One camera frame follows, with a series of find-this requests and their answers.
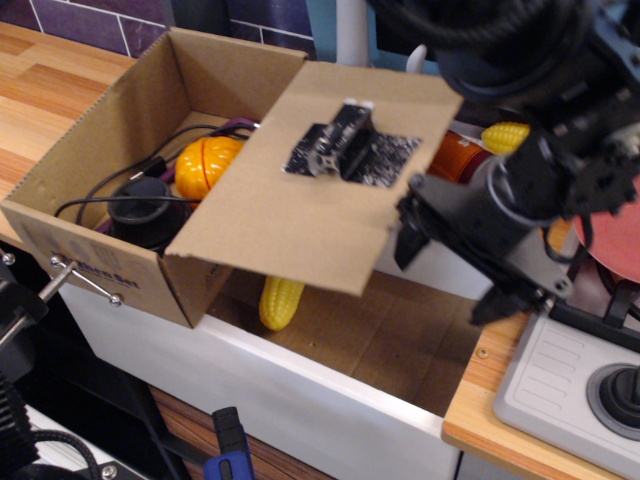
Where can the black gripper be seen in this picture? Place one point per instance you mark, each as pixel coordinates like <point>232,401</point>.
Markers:
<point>494,223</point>

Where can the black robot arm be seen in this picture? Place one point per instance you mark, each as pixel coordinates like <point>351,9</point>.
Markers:
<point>571,72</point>

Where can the red orange toy can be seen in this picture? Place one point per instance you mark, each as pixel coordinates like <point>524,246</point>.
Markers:
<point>457,159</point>

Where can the yellow toy corn on counter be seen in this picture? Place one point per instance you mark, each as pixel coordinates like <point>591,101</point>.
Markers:
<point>505,137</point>

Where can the white toy sink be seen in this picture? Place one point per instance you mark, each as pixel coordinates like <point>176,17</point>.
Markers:
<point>356,388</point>

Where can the white toy stove top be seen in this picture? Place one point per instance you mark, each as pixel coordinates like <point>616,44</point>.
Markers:
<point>544,394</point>

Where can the pink toy plate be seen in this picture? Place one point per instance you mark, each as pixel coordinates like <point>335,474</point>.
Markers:
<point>616,241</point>

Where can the black stove burner grate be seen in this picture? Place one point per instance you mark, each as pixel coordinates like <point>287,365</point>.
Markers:
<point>603,305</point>

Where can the yellow toy corn in sink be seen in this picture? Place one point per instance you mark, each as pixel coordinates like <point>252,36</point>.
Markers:
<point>279,302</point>

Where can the black stove knob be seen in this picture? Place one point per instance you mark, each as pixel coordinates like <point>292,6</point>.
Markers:
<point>613,397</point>

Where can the grey toy faucet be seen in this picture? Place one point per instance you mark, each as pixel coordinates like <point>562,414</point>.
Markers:
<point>353,45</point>

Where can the orange toy pumpkin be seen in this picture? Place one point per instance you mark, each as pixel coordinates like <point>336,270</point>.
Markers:
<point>202,164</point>

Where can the light blue chalkboard panel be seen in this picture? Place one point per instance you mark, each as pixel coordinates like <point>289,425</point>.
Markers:
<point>385,39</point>

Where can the black round device in box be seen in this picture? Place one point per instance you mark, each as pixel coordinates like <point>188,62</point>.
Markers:
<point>145,213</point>

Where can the black clamp body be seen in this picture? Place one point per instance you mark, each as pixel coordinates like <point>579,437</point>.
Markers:
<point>17,359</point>

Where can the black taped handle on flap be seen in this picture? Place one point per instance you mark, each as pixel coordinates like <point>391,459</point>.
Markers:
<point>351,148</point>

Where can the blue black clamp handle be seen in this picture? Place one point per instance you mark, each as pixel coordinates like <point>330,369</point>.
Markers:
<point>234,460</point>

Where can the metal clamp screw handle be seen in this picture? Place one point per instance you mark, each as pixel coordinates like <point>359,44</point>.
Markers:
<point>70,270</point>

